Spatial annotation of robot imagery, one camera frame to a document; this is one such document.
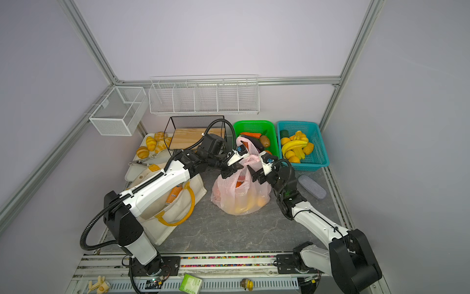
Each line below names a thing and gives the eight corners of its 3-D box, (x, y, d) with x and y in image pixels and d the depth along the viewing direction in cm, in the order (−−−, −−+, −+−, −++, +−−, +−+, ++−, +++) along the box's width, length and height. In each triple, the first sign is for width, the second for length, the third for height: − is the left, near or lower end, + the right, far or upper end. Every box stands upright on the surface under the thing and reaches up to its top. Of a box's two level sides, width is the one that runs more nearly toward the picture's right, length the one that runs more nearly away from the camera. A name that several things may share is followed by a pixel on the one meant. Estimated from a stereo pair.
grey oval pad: (318, 204, 93) (320, 201, 90) (293, 182, 101) (295, 179, 98) (325, 196, 96) (328, 193, 93) (300, 176, 104) (302, 172, 101)
